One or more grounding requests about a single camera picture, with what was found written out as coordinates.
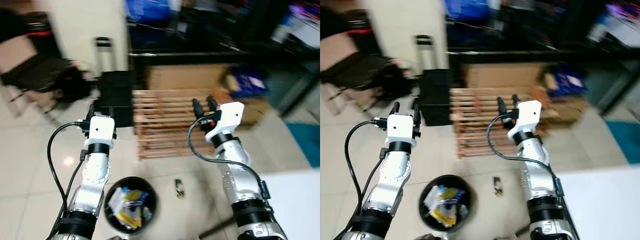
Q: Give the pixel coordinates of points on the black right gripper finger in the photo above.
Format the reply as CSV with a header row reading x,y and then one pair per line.
x,y
501,107
198,108
515,101
213,104

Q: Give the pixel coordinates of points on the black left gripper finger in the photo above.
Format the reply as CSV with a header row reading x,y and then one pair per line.
x,y
416,109
395,109
114,113
92,111

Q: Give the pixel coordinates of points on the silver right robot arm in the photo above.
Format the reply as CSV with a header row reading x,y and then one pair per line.
x,y
235,175
537,170

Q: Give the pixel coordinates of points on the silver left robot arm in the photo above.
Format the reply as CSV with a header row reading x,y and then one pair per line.
x,y
395,172
95,172

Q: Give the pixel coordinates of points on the round black rubbish bin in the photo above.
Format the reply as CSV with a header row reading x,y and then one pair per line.
x,y
465,197
150,200

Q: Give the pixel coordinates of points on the brown cardboard box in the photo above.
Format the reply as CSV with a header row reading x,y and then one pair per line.
x,y
185,77
500,75

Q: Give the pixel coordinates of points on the wooden slatted rack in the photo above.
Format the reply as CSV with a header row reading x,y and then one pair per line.
x,y
475,125
160,125

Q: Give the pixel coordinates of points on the blue printed box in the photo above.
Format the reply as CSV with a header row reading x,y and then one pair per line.
x,y
245,82
562,80

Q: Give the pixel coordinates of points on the black metal shelf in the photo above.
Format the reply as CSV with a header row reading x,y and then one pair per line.
x,y
520,54
200,56

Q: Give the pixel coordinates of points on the black folding chair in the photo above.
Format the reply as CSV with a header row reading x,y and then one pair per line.
x,y
360,70
40,72

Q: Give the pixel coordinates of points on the small dark snack wrapper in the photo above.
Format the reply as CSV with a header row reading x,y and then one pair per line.
x,y
179,189
498,186

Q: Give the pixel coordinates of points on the white foam piece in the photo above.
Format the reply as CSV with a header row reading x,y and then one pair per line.
x,y
432,198
115,200

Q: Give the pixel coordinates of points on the yellow snack packet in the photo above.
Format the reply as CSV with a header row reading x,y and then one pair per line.
x,y
131,217
444,216

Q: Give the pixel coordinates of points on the teal floor mat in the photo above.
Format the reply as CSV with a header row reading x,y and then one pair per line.
x,y
305,142
625,140

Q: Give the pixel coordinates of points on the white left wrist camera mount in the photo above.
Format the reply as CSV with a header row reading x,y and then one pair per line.
x,y
101,129
400,128

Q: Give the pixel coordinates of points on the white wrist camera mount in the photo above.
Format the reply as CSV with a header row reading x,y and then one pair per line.
x,y
400,128
231,117
101,129
529,115

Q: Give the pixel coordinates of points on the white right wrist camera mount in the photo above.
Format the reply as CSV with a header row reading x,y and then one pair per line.
x,y
231,117
529,115

